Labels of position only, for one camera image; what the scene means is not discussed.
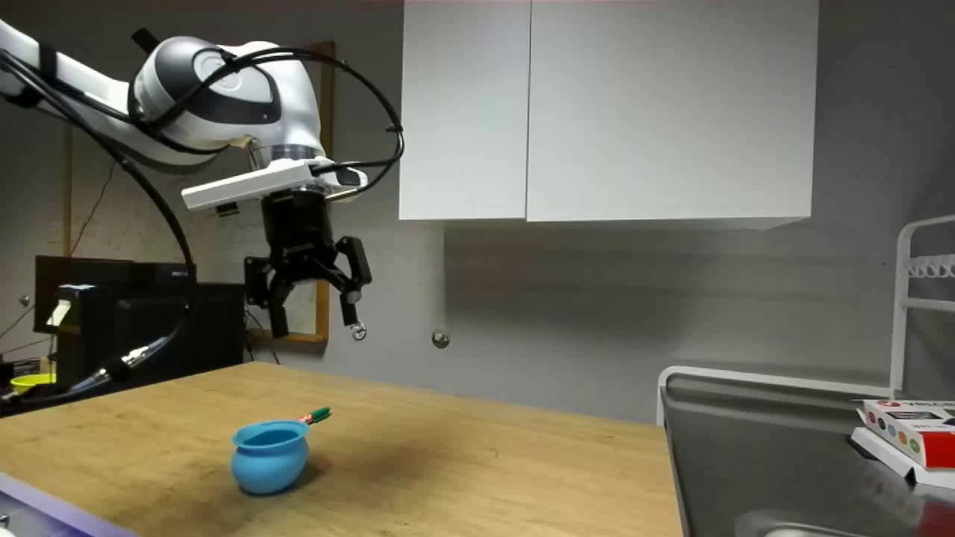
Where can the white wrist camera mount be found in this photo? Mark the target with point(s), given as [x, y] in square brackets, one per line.
[248, 187]

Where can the silver wall knob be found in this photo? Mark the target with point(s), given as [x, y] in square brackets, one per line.
[439, 338]

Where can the metal sink counter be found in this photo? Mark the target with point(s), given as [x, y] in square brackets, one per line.
[756, 468]

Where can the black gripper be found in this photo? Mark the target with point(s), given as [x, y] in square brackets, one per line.
[299, 235]

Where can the blue bowl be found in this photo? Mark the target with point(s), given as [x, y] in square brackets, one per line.
[271, 460]

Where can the marker with green cap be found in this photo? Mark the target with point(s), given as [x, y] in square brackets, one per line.
[318, 417]

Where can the white dish rack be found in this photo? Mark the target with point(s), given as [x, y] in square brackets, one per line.
[899, 300]

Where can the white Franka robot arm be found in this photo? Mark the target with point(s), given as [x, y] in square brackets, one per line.
[285, 123]

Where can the white wall cabinet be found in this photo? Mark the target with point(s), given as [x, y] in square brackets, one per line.
[606, 110]

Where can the black equipment box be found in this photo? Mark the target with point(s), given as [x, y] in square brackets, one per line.
[160, 333]

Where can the colourful printed box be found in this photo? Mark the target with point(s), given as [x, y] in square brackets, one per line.
[921, 438]

